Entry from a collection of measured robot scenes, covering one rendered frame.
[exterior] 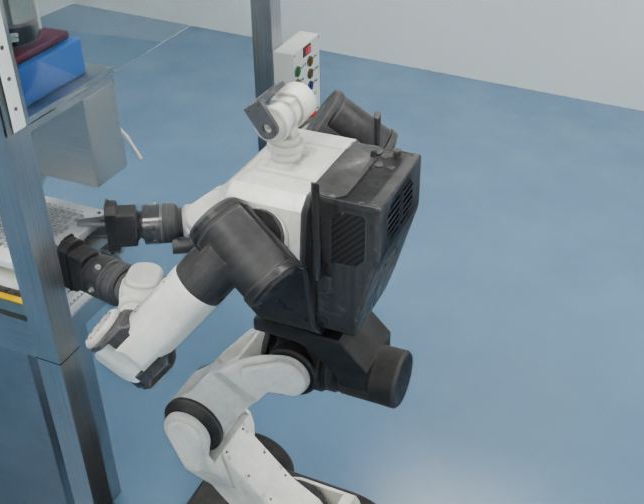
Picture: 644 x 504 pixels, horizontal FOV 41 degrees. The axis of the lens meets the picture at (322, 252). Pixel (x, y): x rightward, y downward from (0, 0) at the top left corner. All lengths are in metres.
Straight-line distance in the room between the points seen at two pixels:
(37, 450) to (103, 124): 0.87
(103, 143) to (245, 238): 0.64
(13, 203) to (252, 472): 0.82
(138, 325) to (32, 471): 1.07
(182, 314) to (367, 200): 0.34
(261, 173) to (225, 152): 2.79
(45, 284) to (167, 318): 0.41
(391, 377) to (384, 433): 1.10
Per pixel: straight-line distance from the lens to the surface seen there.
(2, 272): 1.90
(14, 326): 1.93
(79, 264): 1.76
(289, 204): 1.36
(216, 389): 1.82
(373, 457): 2.62
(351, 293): 1.43
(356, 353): 1.58
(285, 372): 1.63
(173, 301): 1.33
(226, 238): 1.28
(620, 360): 3.08
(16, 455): 2.37
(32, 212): 1.61
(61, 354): 1.79
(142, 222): 1.88
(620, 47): 4.76
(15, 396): 2.19
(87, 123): 1.79
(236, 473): 1.99
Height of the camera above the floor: 1.94
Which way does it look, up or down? 34 degrees down
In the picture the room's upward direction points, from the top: 1 degrees counter-clockwise
